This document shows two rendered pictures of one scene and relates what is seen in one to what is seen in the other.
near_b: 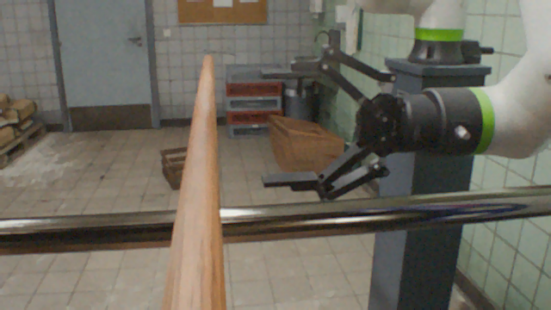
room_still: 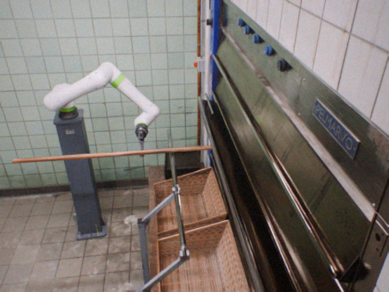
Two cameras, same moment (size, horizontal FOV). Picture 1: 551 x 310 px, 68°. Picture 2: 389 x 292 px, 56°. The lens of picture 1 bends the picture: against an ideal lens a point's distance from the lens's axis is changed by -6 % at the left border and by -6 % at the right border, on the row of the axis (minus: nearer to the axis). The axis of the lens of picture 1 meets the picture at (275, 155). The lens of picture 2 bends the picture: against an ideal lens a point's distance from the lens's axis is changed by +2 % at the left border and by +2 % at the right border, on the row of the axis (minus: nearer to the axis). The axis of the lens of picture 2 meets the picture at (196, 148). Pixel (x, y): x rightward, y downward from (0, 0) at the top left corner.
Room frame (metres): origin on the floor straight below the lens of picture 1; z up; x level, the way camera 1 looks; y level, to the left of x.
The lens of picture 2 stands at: (0.10, 2.08, 2.46)
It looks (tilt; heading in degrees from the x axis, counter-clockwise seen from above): 32 degrees down; 271
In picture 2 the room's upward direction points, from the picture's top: straight up
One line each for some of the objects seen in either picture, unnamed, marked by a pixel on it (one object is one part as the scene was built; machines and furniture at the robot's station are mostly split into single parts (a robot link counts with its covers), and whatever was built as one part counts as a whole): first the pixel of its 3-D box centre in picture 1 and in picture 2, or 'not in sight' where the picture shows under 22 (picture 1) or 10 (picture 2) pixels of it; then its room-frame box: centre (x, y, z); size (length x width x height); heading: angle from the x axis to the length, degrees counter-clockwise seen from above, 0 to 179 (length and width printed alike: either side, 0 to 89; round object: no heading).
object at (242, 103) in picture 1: (252, 99); not in sight; (4.75, 0.25, 0.38); 0.60 x 0.40 x 0.16; 96
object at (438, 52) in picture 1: (455, 51); (68, 108); (1.16, -0.48, 1.23); 0.26 x 0.15 x 0.06; 103
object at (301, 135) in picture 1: (304, 135); not in sight; (3.51, -0.24, 0.32); 0.56 x 0.49 x 0.28; 16
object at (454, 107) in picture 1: (444, 123); (142, 130); (0.55, -0.22, 1.18); 0.12 x 0.06 x 0.09; 8
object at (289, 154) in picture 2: not in sight; (257, 99); (-0.14, 0.59, 1.80); 1.79 x 0.11 x 0.19; 98
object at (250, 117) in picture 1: (253, 113); not in sight; (4.75, 0.24, 0.23); 0.60 x 0.40 x 0.16; 98
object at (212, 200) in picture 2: not in sight; (187, 205); (0.21, 0.06, 0.72); 0.56 x 0.49 x 0.28; 99
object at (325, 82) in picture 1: (315, 76); not in sight; (4.31, -0.40, 0.71); 0.47 x 0.36 x 0.91; 8
